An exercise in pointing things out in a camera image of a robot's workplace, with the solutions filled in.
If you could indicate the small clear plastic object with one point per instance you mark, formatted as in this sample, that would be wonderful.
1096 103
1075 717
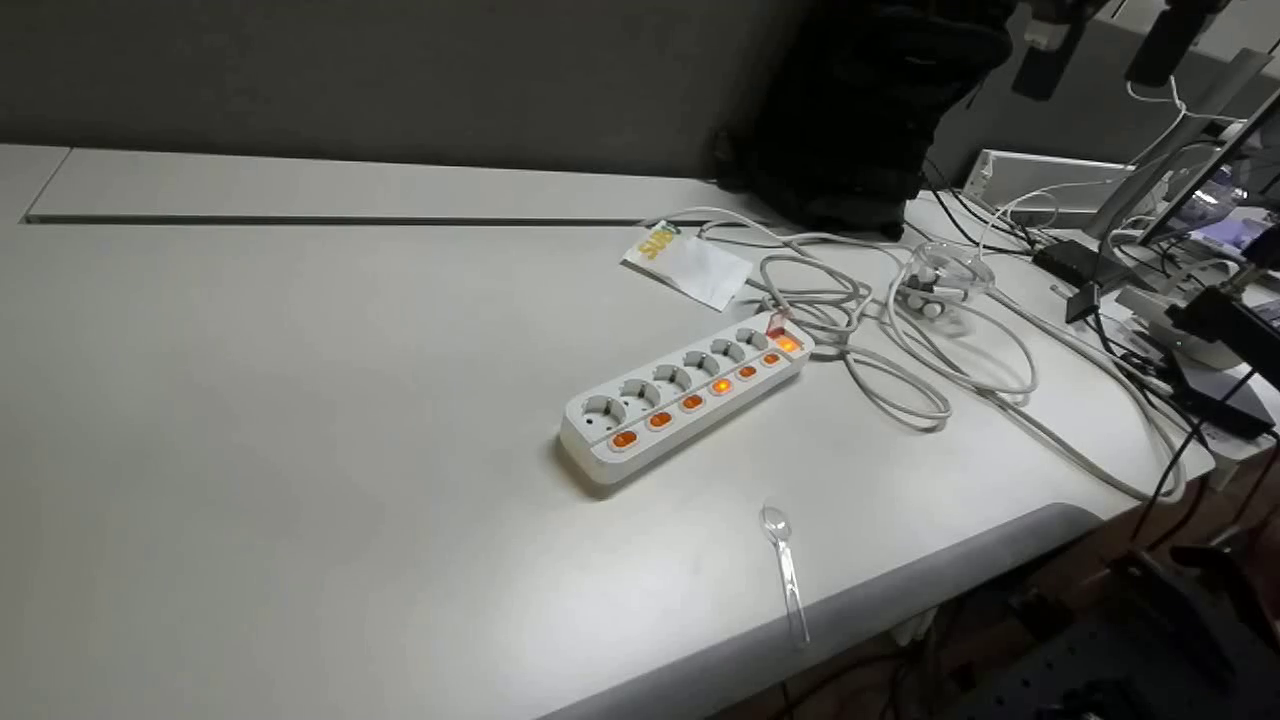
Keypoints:
941 278

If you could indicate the white multi-socket power strip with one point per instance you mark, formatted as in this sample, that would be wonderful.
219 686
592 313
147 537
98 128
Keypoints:
658 409

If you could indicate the white paper packet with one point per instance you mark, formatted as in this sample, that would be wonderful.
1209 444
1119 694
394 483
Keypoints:
689 266

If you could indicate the monitor on metal stand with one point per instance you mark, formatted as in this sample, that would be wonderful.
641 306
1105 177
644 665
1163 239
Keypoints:
1207 225

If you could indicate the black bag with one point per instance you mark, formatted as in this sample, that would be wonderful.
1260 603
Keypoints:
841 128

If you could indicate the white box in background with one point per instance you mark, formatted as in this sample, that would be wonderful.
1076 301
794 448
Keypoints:
1040 185

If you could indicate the clear plastic spoon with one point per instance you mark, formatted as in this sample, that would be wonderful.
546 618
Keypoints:
776 535

